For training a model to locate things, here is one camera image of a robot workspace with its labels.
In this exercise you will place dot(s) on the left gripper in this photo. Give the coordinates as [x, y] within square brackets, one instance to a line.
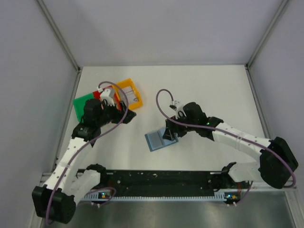
[118, 114]

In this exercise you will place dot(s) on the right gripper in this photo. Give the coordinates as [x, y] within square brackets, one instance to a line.
[169, 133]

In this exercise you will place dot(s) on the blue leather card holder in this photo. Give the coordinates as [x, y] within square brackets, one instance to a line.
[156, 140]

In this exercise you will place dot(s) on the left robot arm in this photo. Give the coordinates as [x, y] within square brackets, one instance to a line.
[60, 194]

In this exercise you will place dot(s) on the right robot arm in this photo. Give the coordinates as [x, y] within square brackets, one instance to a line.
[274, 162]

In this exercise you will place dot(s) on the silver cards in yellow bin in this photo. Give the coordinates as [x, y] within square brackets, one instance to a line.
[129, 95]

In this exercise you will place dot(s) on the yellow plastic bin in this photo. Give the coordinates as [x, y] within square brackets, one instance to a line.
[129, 82]

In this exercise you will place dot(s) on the red plastic bin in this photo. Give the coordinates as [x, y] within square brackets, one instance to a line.
[96, 95]

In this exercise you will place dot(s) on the green plastic bin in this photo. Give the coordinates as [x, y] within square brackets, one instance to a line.
[79, 104]

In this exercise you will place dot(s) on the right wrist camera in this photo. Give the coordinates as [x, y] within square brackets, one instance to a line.
[178, 108]

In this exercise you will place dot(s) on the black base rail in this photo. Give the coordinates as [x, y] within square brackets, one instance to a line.
[133, 183]

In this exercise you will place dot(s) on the white cable duct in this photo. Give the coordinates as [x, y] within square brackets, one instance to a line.
[218, 196]

